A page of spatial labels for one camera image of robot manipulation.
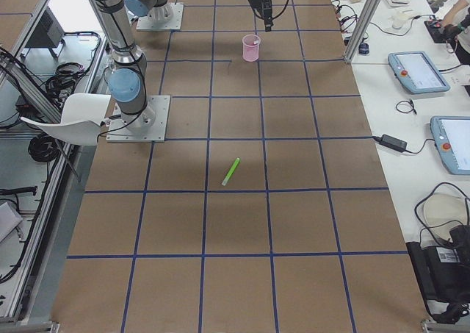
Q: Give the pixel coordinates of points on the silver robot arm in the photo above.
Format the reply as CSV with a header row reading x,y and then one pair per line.
x,y
127,85

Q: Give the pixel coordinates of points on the pink mesh cup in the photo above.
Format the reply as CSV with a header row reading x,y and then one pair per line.
x,y
250,53

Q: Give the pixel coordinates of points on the green pen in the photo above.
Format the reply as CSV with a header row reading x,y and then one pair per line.
x,y
231,171

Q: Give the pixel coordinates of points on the far blue teach pendant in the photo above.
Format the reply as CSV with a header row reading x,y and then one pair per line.
x,y
417,73

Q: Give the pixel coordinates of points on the blue teach pendant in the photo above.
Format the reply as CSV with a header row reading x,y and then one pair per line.
x,y
417,73
451,136

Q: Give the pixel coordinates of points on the black joystick controller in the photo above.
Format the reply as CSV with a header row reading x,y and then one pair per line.
x,y
440,33

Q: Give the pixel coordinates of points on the black power adapter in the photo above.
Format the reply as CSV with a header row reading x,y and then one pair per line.
x,y
391,142

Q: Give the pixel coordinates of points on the brown paper table cover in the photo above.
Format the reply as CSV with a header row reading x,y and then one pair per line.
x,y
303,238

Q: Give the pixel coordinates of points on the white plastic chair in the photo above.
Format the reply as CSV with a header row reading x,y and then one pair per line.
x,y
81,119

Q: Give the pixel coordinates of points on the near blue teach pendant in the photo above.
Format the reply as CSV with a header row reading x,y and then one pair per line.
x,y
451,136

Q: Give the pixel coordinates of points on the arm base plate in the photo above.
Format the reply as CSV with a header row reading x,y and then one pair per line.
x,y
160,19
149,126

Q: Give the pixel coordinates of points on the aluminium frame post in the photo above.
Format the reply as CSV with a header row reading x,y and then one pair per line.
x,y
360,29

